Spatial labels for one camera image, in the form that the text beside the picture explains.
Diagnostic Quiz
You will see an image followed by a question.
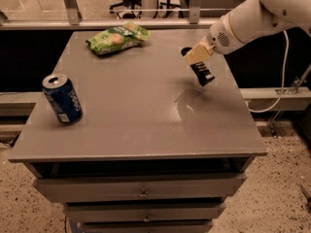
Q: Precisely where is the black rxbar chocolate bar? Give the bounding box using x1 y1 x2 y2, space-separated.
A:
191 62 215 86

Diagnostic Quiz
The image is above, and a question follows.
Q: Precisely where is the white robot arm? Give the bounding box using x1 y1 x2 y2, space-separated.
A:
185 0 311 65

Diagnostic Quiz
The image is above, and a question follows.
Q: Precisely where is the green snack bag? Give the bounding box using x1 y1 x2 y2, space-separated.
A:
86 21 151 55

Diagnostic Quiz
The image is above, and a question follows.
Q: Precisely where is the black office chair base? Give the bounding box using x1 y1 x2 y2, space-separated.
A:
110 0 142 19

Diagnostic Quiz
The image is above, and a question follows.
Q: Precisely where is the grey drawer cabinet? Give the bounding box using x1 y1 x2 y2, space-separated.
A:
8 28 268 233

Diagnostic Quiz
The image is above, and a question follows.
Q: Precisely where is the blue pepsi can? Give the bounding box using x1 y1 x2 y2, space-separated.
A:
42 73 83 124

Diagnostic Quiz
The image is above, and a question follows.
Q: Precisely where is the top grey drawer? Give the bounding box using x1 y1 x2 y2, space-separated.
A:
33 173 247 203

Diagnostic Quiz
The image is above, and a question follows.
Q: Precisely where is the grey drawer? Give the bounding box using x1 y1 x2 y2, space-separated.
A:
33 173 247 203
64 201 225 223
82 221 213 233

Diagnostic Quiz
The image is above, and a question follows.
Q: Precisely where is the middle grey drawer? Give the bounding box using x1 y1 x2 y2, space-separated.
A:
64 201 225 223

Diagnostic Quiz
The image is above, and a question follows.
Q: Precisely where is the bottom grey drawer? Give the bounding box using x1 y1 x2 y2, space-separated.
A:
82 221 213 233

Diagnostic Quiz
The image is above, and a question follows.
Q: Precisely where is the metal railing frame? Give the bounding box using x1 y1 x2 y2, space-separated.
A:
0 0 224 30

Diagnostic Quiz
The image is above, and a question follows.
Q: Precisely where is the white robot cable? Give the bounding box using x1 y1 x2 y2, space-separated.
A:
246 30 290 115

